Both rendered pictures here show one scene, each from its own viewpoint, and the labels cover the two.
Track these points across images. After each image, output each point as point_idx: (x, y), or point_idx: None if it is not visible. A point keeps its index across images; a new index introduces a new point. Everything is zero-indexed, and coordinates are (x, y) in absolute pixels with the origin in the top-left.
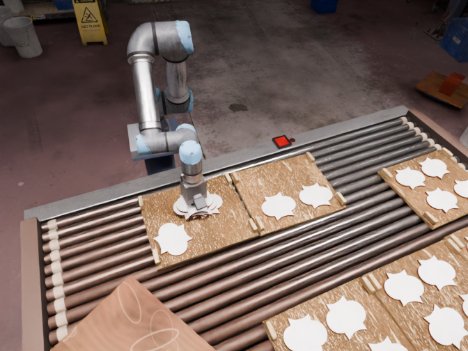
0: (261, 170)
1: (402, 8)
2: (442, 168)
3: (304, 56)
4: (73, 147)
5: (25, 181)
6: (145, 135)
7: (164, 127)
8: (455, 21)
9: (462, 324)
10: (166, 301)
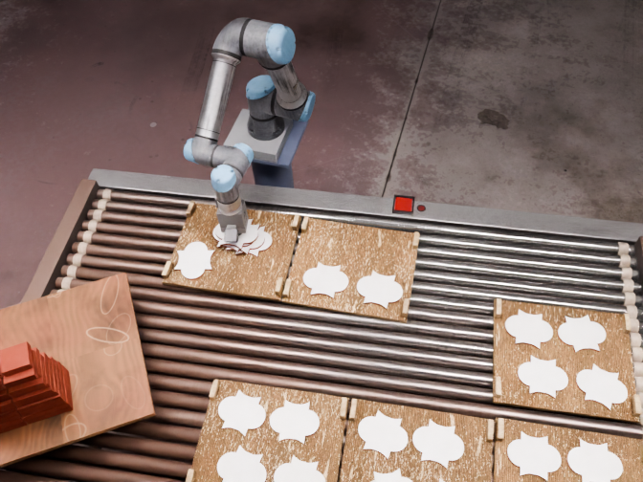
0: (343, 230)
1: None
2: (592, 340)
3: None
4: (232, 98)
5: (159, 123)
6: (194, 142)
7: (274, 128)
8: None
9: None
10: (152, 316)
